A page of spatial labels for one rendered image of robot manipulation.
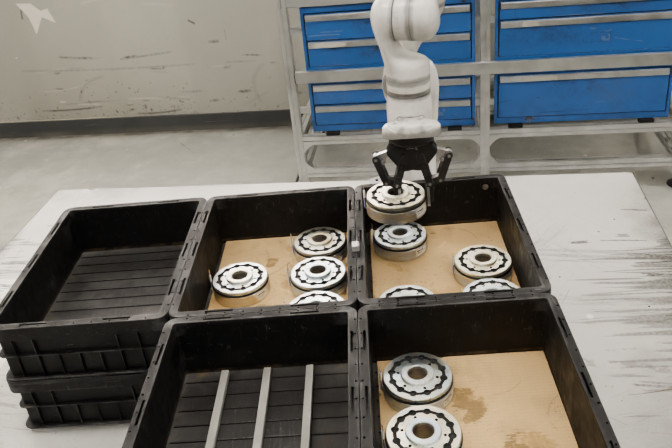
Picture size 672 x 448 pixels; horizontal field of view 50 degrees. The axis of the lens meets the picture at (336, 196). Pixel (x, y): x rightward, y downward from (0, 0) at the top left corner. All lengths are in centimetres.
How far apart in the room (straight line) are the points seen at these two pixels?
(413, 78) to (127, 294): 69
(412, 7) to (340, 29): 202
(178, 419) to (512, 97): 237
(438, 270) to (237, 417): 48
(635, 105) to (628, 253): 169
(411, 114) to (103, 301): 68
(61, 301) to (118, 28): 298
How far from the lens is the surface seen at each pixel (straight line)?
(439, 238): 147
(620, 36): 320
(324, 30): 313
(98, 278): 152
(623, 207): 186
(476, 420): 109
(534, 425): 109
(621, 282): 160
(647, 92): 331
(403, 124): 113
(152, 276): 148
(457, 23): 309
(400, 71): 114
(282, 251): 147
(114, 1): 429
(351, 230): 132
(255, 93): 421
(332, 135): 327
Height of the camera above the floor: 161
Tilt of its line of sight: 28 degrees down
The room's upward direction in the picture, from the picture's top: 6 degrees counter-clockwise
